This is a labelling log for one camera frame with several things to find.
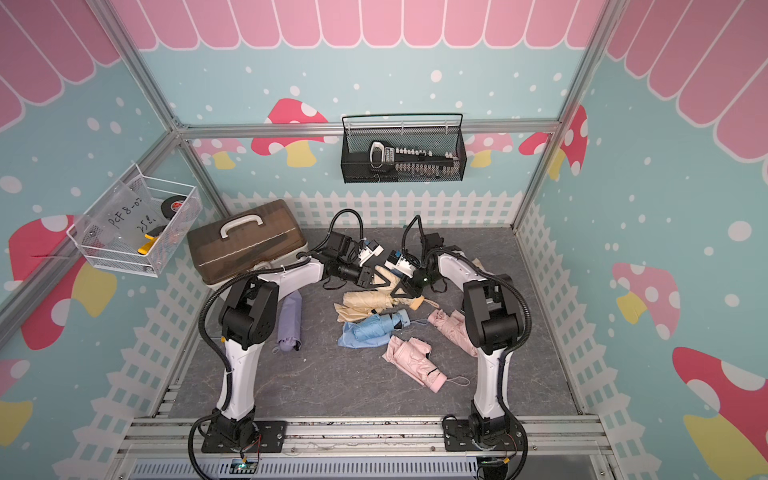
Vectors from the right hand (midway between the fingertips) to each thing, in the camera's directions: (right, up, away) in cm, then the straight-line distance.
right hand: (398, 289), depth 95 cm
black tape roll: (-61, +24, -15) cm, 67 cm away
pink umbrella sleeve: (+17, -10, -6) cm, 21 cm away
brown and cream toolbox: (-47, +14, -7) cm, 49 cm away
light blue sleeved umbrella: (-8, -12, -6) cm, 15 cm away
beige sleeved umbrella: (-4, -3, -1) cm, 5 cm away
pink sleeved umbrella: (+4, -18, -12) cm, 22 cm away
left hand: (-4, +1, -3) cm, 5 cm away
